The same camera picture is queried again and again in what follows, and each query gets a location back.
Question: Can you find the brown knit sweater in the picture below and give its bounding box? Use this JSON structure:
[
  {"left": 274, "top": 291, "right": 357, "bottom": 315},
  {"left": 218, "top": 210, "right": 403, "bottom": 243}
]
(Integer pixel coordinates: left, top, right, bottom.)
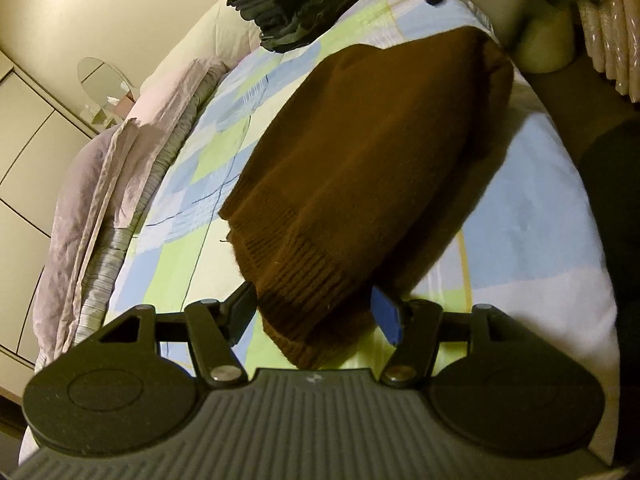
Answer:
[{"left": 220, "top": 26, "right": 513, "bottom": 370}]

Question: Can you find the white round bin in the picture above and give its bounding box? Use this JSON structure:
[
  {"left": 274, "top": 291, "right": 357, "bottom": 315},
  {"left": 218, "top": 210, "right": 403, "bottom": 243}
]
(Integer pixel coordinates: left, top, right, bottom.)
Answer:
[{"left": 508, "top": 8, "right": 575, "bottom": 75}]

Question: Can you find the white striped quilt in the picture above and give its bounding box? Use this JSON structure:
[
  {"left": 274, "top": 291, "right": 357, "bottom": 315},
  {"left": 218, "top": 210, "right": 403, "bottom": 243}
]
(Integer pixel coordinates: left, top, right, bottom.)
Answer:
[{"left": 65, "top": 60, "right": 227, "bottom": 347}]

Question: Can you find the checkered bed sheet mattress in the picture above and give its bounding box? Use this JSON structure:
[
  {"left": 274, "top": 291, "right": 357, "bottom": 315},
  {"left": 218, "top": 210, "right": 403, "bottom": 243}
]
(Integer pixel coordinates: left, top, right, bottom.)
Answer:
[{"left": 102, "top": 0, "right": 620, "bottom": 462}]

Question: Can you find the pink folded blanket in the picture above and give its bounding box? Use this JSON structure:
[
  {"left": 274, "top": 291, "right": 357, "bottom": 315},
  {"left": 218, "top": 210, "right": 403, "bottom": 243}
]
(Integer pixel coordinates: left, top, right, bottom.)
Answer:
[{"left": 32, "top": 58, "right": 229, "bottom": 368}]

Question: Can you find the pink tissue box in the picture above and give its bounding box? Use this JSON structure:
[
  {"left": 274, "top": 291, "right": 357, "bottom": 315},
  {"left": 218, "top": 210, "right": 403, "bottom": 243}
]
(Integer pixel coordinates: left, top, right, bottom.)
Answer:
[{"left": 114, "top": 96, "right": 134, "bottom": 119}]

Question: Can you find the oval vanity mirror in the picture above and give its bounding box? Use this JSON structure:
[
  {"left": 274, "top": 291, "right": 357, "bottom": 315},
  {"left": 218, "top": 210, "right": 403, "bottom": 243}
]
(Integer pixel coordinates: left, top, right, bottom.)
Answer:
[{"left": 77, "top": 56, "right": 136, "bottom": 110}]

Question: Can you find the white sliding wardrobe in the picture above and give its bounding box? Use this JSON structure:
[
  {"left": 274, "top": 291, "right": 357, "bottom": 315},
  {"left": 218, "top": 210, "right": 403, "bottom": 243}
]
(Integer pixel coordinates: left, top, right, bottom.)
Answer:
[{"left": 0, "top": 55, "right": 92, "bottom": 404}]

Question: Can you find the white pillow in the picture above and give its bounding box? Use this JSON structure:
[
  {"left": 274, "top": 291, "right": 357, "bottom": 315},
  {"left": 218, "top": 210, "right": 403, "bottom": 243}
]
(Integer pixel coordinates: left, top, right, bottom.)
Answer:
[{"left": 140, "top": 0, "right": 260, "bottom": 93}]

